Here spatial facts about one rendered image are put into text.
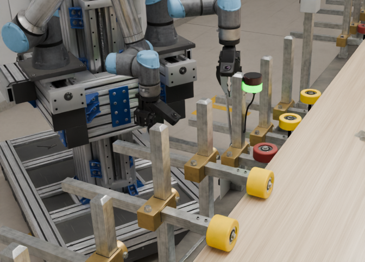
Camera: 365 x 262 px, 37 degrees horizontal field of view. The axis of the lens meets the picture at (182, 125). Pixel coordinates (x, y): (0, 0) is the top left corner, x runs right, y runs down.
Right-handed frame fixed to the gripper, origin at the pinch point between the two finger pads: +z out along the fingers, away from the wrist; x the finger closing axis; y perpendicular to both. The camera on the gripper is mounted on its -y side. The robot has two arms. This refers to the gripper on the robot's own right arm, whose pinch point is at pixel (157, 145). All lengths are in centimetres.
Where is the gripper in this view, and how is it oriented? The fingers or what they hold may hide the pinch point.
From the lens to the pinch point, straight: 198.9
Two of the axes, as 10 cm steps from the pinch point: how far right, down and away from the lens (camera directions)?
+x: -4.8, 4.1, -7.8
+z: 0.2, 8.9, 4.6
